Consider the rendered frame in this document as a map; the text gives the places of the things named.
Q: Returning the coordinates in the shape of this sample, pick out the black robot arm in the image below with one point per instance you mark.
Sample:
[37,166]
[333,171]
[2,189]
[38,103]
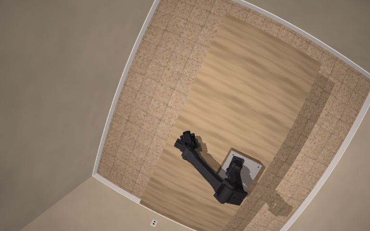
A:
[226,191]

